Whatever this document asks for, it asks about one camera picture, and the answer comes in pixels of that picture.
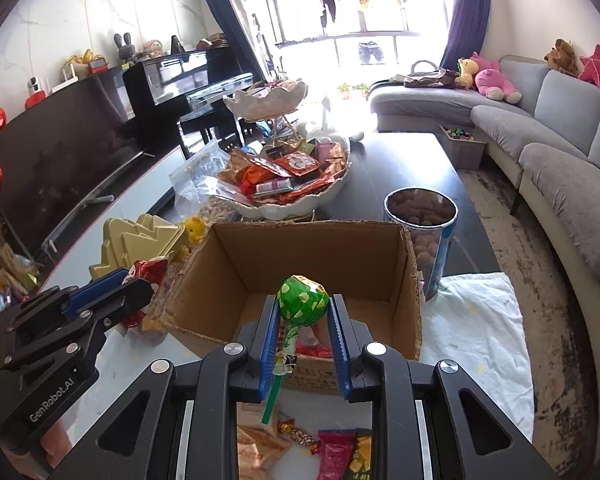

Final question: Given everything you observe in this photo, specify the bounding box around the beige toy storage box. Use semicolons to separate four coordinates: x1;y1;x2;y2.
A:
440;125;488;171

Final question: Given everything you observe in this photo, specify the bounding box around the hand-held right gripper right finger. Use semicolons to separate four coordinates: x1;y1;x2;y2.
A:
327;294;546;480

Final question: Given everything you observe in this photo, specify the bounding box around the person's left hand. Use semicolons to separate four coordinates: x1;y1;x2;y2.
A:
39;417;75;468

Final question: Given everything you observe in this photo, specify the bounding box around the grey rabbit plush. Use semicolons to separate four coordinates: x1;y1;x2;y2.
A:
114;32;136;63

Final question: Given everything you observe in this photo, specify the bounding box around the gold lid candy container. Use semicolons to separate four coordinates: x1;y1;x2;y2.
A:
89;214;187;281

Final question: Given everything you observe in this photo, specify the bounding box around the yellow green snack packet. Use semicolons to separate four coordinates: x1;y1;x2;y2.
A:
347;429;373;480

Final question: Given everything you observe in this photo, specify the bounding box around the dark blue curtain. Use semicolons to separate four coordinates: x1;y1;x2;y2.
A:
440;0;496;68
195;0;268;83

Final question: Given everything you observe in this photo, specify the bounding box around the pile of snack packets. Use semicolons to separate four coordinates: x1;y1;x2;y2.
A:
219;137;351;206

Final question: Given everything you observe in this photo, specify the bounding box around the green lollipop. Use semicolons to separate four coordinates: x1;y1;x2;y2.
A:
260;274;331;426

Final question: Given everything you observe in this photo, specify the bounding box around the clear plastic zip bag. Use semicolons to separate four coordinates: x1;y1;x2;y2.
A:
169;140;236;218

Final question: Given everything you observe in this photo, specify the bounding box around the patterned rug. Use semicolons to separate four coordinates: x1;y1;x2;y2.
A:
460;170;600;461

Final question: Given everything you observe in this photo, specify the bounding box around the pink plush toy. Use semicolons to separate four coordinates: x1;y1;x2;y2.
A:
472;52;523;103

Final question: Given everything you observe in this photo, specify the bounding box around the brown plush toy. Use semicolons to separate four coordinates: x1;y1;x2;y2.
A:
545;39;581;77

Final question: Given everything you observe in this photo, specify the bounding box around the brown handbag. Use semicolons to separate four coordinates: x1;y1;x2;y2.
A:
404;60;458;89

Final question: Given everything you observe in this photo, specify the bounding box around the grey sofa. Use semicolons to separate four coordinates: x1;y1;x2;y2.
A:
369;55;600;361

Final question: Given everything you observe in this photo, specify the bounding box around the pink red snack packet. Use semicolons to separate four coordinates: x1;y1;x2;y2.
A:
317;429;356;480

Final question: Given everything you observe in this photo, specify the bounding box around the black flat television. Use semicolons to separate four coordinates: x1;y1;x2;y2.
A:
0;77;153;261

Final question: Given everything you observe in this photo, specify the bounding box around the yellow duck toy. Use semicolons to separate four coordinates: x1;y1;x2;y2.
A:
182;216;206;243

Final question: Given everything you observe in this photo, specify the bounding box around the black piano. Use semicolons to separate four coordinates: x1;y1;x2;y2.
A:
122;47;256;161

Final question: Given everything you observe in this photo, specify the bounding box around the white shell tiered snack stand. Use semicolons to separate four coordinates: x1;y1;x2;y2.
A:
215;80;353;223

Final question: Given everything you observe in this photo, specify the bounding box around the clear jar of round snacks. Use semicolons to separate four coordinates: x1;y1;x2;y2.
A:
384;187;459;301

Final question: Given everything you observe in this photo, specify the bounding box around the gift box with gold bow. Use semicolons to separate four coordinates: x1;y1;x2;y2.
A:
62;50;111;81

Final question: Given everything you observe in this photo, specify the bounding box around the yellow plush toy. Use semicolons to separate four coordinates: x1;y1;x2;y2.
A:
455;57;478;89

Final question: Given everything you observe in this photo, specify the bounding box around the red gold wrapped candy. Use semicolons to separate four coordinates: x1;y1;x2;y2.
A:
277;420;323;453

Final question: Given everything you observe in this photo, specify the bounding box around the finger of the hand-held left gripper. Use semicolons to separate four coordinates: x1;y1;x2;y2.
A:
0;276;156;376
5;269;133;333

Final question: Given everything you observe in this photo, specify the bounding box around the red star pillow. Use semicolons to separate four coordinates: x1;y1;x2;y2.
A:
578;44;600;90

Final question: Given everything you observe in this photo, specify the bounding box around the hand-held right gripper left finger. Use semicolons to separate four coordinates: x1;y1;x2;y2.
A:
65;294;283;480

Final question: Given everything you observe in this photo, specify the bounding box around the brown cardboard box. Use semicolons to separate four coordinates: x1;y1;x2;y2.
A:
152;220;426;396

